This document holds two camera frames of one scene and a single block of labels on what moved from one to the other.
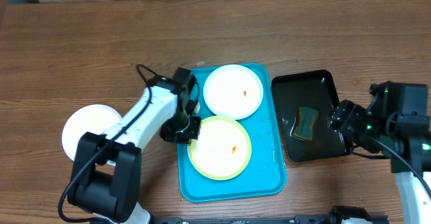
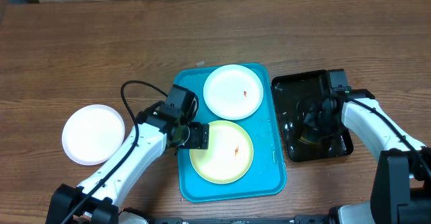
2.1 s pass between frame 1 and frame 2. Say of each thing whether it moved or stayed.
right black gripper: moved
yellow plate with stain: stayed
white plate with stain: stayed
